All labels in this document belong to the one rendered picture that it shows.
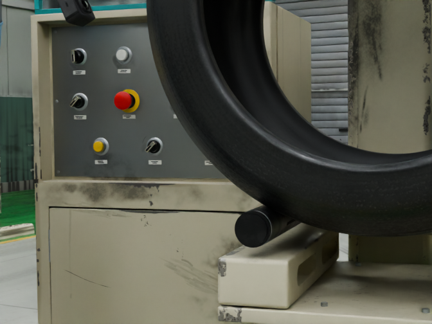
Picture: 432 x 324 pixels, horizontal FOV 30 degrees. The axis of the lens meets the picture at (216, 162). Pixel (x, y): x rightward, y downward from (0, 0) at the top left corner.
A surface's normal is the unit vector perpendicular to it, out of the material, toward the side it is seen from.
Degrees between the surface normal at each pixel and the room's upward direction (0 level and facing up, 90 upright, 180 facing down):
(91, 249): 90
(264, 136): 99
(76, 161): 90
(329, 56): 90
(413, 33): 90
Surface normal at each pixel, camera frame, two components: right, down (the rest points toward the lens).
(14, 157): 0.88, 0.01
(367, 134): -0.32, 0.05
